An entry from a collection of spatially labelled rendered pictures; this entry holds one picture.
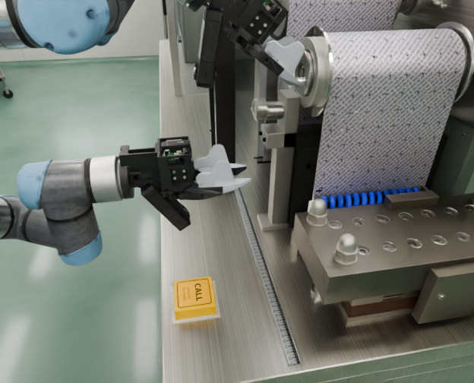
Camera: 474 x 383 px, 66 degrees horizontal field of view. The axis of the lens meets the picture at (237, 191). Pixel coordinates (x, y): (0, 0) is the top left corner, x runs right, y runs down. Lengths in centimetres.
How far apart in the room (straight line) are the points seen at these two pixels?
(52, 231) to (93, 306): 130
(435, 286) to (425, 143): 27
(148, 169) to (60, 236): 19
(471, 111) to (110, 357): 154
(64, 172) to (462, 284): 64
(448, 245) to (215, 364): 41
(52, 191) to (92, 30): 29
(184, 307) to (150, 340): 112
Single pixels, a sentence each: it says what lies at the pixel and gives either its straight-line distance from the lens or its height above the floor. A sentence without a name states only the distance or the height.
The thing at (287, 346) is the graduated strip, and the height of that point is 90.
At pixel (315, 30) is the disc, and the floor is 132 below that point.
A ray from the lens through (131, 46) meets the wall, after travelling 625.
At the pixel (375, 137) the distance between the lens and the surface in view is 70.
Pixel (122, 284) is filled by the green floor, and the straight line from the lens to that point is 201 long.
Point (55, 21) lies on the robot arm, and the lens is 42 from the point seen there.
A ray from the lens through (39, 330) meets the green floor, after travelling 196.
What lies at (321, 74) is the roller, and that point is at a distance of 62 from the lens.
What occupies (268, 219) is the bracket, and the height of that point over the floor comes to 91.
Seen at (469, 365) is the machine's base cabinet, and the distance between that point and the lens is 81.
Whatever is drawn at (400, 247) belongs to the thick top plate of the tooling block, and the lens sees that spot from 64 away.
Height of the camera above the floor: 142
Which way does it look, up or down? 33 degrees down
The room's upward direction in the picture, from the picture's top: straight up
